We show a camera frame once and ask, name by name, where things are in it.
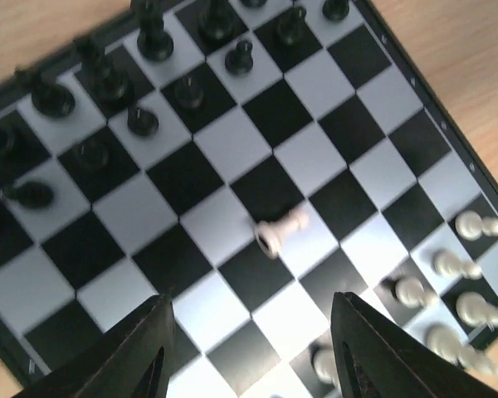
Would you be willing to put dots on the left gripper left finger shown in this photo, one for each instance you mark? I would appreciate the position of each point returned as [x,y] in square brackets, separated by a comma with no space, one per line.
[133,359]

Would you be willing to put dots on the white pawn large foreground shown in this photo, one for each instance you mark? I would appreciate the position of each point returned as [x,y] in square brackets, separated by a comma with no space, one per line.
[410,292]

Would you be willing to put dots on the white pawn near edge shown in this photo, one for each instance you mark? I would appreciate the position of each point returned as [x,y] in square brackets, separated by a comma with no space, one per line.
[471,226]

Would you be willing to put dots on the black chess piece row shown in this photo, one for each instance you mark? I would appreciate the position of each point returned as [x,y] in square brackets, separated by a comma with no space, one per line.
[215,131]

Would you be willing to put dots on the white pawn standing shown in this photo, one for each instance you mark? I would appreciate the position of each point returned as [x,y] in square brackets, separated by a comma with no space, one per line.
[447,264]

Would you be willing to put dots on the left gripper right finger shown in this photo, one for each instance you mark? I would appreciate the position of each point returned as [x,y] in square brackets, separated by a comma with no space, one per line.
[376,358]

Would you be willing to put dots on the white chess piece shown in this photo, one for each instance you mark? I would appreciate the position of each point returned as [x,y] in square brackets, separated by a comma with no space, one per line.
[271,236]

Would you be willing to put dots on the black magnetic chess board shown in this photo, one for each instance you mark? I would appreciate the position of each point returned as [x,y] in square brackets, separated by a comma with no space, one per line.
[244,322]

